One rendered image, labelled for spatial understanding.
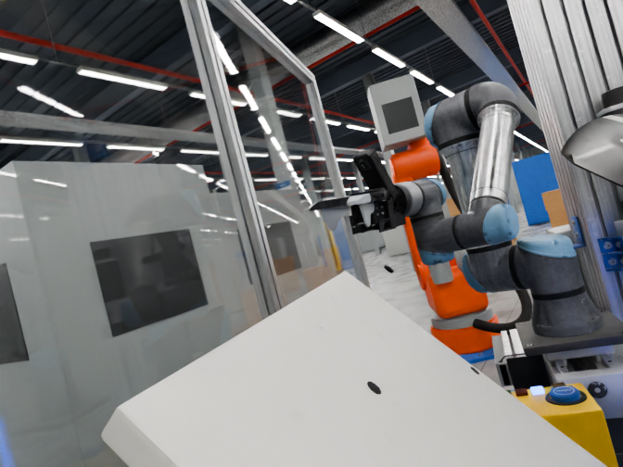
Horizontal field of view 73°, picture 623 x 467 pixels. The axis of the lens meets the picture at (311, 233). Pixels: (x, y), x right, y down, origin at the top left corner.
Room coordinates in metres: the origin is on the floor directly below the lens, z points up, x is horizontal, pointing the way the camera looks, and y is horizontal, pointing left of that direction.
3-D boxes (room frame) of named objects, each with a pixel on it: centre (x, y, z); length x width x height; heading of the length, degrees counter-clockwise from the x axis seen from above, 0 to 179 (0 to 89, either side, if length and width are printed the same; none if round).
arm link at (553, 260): (1.05, -0.54, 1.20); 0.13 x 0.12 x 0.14; 43
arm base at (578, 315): (1.05, -0.55, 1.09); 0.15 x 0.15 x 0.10
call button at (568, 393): (0.65, -0.31, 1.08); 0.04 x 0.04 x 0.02
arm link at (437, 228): (0.95, -0.27, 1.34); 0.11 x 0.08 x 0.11; 43
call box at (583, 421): (0.66, -0.27, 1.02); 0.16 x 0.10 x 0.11; 72
